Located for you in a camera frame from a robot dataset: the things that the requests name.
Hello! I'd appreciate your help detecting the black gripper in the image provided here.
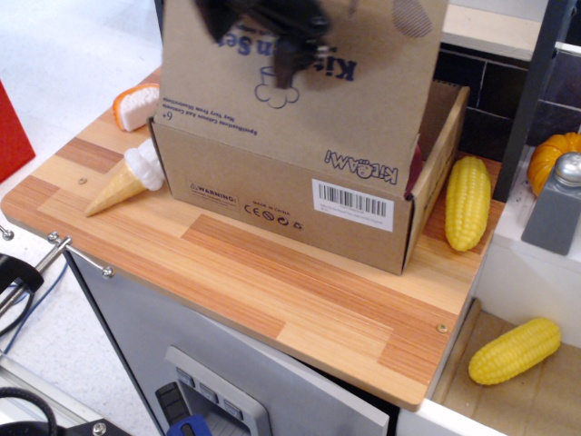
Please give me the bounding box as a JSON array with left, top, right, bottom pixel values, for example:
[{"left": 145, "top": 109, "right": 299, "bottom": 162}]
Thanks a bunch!
[{"left": 194, "top": 0, "right": 331, "bottom": 89}]

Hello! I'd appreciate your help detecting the brown cardboard box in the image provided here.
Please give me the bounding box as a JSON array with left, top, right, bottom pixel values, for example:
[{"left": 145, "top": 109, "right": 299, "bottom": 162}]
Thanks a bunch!
[{"left": 150, "top": 1, "right": 468, "bottom": 274}]

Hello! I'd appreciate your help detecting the pink plastic plate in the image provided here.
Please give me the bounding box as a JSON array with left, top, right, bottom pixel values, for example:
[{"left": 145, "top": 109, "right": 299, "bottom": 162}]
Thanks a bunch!
[{"left": 405, "top": 144, "right": 423, "bottom": 199}]

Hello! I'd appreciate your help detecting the orange white toy bread slice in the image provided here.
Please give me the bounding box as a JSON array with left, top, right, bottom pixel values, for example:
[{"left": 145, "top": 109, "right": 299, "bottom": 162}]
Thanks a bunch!
[{"left": 113, "top": 84, "right": 160, "bottom": 132}]

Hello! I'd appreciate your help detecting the toy ice cream cone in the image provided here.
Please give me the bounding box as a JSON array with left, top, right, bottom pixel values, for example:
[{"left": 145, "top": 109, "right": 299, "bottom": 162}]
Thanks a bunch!
[{"left": 84, "top": 139, "right": 165, "bottom": 217}]

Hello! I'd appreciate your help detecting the yellow toy corn on counter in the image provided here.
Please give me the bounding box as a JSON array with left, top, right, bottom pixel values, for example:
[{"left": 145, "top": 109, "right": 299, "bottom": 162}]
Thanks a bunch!
[{"left": 445, "top": 156, "right": 491, "bottom": 252}]

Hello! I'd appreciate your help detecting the orange toy pumpkin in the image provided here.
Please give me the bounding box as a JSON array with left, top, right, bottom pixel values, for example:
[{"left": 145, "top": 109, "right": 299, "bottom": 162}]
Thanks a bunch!
[{"left": 527, "top": 133, "right": 580, "bottom": 196}]

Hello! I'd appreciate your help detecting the red box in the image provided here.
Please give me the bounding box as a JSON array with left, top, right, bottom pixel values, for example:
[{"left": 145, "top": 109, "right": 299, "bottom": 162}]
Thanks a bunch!
[{"left": 0, "top": 84, "right": 35, "bottom": 182}]

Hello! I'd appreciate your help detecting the grey salt shaker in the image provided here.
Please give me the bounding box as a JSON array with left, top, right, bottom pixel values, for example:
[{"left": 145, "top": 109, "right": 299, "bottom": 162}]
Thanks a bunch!
[{"left": 521, "top": 152, "right": 580, "bottom": 255}]

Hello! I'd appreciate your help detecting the grey oven control panel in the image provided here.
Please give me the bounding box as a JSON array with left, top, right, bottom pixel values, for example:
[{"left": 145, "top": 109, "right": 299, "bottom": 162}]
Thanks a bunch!
[{"left": 165, "top": 346, "right": 271, "bottom": 435}]

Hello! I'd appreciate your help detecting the yellow toy corn in sink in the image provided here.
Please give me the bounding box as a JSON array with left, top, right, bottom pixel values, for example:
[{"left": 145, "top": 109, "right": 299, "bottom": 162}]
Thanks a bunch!
[{"left": 468, "top": 318, "right": 561, "bottom": 385}]

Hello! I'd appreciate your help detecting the blue black clamp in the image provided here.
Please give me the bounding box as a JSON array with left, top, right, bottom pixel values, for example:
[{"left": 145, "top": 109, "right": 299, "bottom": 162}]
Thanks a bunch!
[{"left": 154, "top": 381, "right": 212, "bottom": 436}]

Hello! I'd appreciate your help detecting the metal towel rail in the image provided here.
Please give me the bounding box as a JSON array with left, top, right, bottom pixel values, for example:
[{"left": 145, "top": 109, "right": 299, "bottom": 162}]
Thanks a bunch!
[{"left": 0, "top": 224, "right": 115, "bottom": 314}]

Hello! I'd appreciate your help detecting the blue cable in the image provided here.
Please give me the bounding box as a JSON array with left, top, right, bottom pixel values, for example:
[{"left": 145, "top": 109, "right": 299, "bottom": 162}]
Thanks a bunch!
[{"left": 0, "top": 263, "right": 69, "bottom": 355}]

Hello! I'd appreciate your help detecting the black braided cable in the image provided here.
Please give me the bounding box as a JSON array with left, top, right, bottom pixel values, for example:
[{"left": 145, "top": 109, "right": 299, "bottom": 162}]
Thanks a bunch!
[{"left": 0, "top": 385, "right": 59, "bottom": 436}]

